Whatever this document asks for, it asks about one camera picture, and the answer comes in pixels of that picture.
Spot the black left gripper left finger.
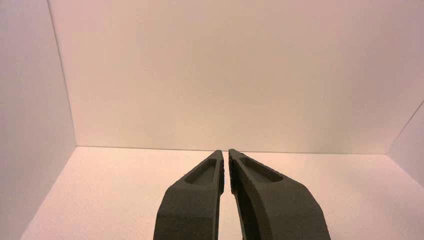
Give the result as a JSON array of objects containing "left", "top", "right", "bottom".
[{"left": 153, "top": 149, "right": 225, "bottom": 240}]

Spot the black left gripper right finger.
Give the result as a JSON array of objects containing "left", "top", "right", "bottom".
[{"left": 228, "top": 148, "right": 331, "bottom": 240}]

